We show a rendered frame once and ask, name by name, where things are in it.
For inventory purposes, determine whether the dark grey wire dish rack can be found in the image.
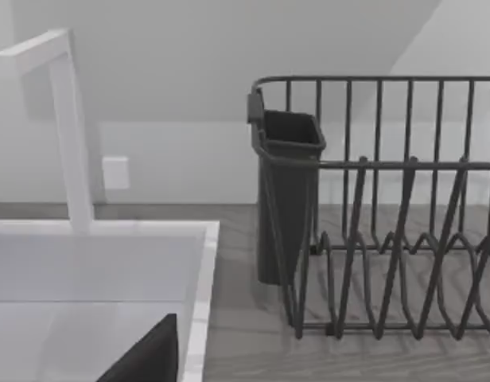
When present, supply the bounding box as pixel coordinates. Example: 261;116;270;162
247;75;490;342

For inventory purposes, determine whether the dark grey cutlery holder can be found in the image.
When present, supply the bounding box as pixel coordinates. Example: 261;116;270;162
257;110;327;286

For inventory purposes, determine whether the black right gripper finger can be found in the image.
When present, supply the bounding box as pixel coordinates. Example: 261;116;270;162
95;313;179;382

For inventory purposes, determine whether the tall white tap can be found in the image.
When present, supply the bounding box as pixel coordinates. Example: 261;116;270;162
0;28;95;235

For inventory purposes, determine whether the white sink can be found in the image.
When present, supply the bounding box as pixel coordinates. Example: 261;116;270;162
0;220;221;382

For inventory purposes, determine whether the white wall socket plate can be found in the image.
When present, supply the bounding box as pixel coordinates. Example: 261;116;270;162
102;156;130;190

